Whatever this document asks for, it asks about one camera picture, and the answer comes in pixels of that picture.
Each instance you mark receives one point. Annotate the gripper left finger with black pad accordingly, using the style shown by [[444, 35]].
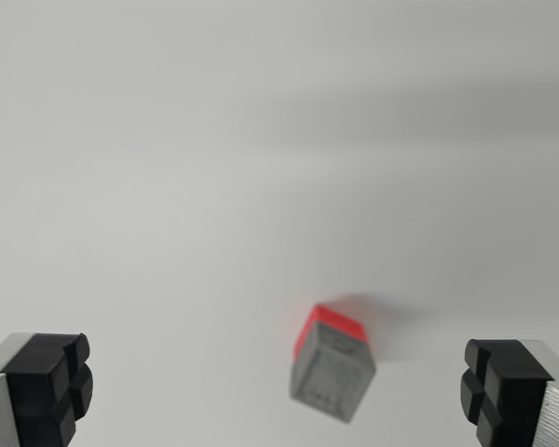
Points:
[[37, 396]]

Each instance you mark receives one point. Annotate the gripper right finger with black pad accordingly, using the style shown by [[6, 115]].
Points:
[[517, 396]]

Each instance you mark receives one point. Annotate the grey embossed toy cube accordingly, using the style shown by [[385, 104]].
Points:
[[334, 372]]

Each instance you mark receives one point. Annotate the red embossed toy cube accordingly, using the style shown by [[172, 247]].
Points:
[[335, 322]]

